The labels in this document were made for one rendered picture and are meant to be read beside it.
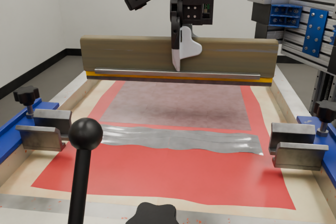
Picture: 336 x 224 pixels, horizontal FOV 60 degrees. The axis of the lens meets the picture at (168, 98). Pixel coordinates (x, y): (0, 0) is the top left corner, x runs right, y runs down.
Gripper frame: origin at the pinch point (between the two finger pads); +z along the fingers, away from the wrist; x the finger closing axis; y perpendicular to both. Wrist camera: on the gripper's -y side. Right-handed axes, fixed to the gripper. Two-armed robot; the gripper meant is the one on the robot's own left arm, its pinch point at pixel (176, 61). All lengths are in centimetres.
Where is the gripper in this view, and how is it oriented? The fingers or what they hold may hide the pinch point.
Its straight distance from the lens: 62.8
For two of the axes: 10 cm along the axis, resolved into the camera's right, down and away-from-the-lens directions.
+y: 9.9, 0.5, -1.1
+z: 0.1, 9.1, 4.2
